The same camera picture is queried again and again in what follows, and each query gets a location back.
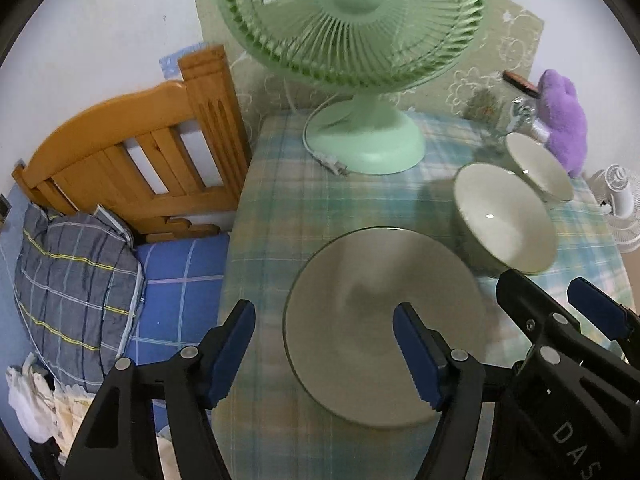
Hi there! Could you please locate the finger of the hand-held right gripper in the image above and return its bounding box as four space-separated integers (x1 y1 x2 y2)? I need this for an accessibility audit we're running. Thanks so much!
567 276 640 356
495 268 584 357

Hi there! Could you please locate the large beige plate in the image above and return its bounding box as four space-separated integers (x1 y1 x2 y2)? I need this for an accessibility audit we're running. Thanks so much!
282 227 494 429

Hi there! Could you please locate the wooden bed headboard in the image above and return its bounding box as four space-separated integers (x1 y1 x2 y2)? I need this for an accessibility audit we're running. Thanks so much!
11 43 254 244

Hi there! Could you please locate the green printed board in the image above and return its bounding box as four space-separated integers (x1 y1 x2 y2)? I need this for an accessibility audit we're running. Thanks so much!
191 0 546 128

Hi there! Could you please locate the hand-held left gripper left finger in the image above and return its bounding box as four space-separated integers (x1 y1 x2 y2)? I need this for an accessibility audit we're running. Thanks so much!
60 299 257 480

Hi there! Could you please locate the pile of white clothes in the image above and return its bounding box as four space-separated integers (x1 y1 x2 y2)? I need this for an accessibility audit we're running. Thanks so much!
6 352 173 468

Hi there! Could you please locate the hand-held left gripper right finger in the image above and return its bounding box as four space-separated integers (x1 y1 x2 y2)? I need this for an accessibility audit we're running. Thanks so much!
392 302 501 480

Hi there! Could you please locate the glass jar brown lid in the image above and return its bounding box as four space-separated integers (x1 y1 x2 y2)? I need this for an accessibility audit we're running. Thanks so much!
462 70 542 127

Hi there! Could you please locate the grey plaid pillow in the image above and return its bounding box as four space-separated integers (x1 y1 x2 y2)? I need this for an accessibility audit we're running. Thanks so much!
13 202 147 394

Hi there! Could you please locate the green desk fan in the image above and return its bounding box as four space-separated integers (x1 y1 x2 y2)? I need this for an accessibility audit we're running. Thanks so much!
215 0 494 176

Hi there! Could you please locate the purple plush toy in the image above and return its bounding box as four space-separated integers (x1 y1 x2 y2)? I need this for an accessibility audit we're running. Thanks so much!
534 68 589 179

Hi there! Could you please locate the small white container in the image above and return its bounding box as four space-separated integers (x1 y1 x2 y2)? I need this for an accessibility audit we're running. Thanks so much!
509 100 551 142

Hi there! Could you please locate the dark cloth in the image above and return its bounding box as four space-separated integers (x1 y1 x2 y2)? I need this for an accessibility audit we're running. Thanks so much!
29 437 68 480

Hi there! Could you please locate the blue patterned wall sticker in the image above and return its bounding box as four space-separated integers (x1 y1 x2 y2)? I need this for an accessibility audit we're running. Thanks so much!
158 45 212 78

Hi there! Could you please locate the plaid tablecloth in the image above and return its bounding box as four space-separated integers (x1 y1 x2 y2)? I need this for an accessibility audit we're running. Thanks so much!
210 110 633 480

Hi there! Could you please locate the white standing fan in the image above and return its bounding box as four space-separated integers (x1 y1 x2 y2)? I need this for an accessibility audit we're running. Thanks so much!
586 163 640 254

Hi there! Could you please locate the cream floral ceramic bowl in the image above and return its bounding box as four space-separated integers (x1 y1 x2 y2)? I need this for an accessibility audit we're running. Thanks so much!
452 162 559 276
504 132 576 204

